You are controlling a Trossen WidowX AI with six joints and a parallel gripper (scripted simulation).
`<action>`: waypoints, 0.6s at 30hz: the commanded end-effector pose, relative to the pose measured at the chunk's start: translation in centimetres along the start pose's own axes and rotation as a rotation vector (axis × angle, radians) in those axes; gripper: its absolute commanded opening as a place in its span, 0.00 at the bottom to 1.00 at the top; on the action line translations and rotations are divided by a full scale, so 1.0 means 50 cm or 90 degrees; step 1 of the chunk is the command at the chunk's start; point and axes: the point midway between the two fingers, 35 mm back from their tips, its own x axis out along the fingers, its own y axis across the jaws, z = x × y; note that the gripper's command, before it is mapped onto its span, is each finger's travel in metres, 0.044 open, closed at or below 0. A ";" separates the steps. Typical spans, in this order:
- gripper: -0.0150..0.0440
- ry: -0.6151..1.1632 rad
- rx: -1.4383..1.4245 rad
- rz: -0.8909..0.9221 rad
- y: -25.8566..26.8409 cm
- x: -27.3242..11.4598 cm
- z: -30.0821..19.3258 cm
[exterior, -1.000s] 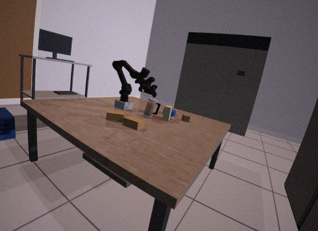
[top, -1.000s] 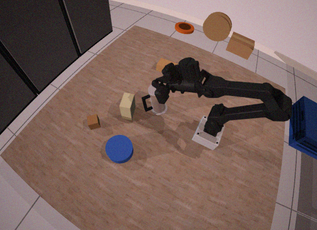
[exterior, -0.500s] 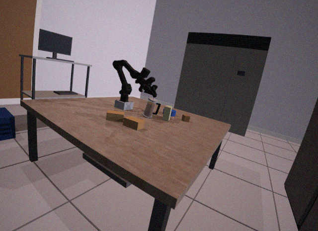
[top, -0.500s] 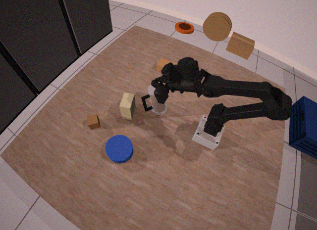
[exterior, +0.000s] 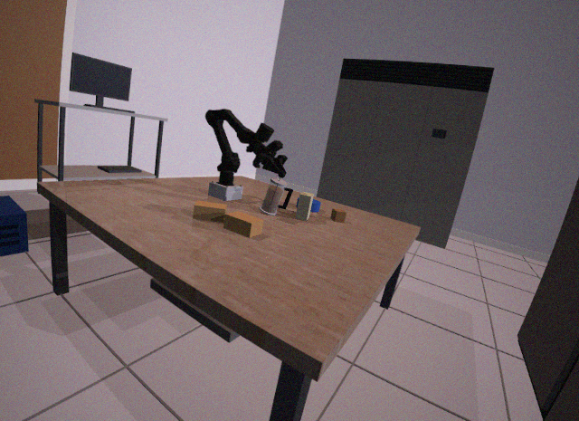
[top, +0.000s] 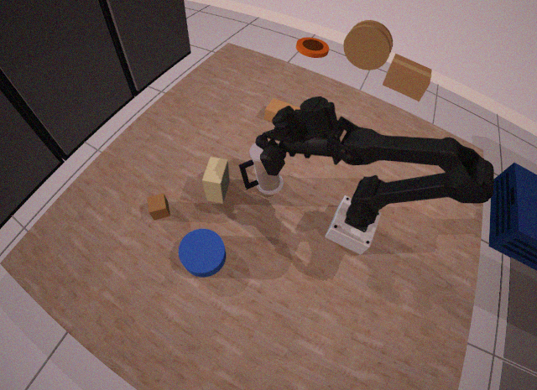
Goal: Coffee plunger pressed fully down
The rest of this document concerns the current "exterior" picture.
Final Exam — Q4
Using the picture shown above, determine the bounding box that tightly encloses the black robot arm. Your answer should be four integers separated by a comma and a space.
205, 109, 283, 186

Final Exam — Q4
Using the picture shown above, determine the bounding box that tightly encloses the french press coffee maker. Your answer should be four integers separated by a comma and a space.
259, 170, 293, 215

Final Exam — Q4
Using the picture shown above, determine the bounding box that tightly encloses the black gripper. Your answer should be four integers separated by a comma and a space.
252, 145, 288, 175

